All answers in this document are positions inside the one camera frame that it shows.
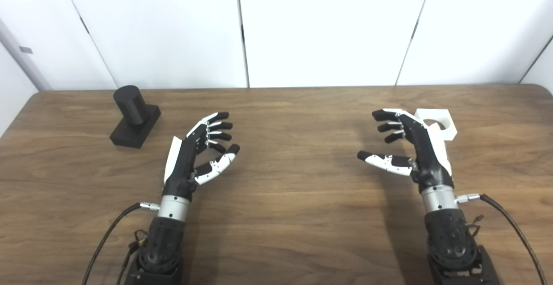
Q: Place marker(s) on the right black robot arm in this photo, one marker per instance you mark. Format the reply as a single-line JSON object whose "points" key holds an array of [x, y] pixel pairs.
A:
{"points": [[449, 237]]}

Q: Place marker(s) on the grey wall corner post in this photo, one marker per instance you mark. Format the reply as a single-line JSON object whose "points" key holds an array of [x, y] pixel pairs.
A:
{"points": [[23, 58]]}

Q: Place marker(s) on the small grey wall tag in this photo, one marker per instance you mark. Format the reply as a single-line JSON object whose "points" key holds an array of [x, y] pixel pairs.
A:
{"points": [[26, 50]]}

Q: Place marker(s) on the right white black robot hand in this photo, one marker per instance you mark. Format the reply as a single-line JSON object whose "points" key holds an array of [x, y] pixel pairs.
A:
{"points": [[425, 155]]}

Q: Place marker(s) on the black peg with square base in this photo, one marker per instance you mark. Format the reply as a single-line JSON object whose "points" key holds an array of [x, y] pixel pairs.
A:
{"points": [[131, 116]]}

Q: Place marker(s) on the white square piece with hole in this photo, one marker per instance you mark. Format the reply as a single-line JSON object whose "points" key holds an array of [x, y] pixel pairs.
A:
{"points": [[447, 121]]}

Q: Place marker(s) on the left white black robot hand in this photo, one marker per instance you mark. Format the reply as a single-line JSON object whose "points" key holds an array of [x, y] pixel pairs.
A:
{"points": [[181, 164]]}

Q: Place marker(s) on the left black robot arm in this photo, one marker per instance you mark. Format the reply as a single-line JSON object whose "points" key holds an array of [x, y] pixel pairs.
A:
{"points": [[164, 242]]}

